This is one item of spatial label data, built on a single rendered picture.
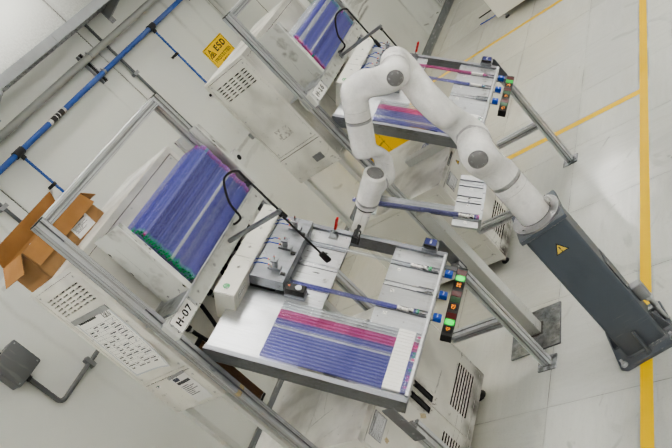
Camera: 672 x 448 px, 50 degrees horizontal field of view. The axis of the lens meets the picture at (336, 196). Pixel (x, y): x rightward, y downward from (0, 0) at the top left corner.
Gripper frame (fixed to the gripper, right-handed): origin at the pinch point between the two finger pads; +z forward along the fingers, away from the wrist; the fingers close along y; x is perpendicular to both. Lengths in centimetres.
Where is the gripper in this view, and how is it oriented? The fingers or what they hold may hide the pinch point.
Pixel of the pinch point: (358, 233)
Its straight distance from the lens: 275.7
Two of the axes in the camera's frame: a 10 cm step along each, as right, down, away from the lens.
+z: -1.7, 7.1, 6.9
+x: 9.4, 3.3, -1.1
